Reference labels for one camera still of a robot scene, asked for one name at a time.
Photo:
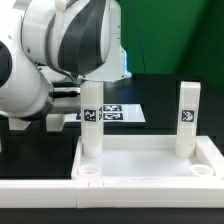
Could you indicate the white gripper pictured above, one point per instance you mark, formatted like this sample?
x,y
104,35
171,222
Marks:
x,y
66,100

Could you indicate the white desk tabletop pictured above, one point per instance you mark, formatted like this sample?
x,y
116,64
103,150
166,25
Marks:
x,y
131,157

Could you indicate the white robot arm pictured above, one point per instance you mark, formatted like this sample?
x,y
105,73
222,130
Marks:
x,y
40,39

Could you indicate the fiducial marker sheet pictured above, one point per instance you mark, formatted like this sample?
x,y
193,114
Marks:
x,y
129,113

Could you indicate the white L-shaped wall fence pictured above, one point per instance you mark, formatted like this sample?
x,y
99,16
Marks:
x,y
192,193

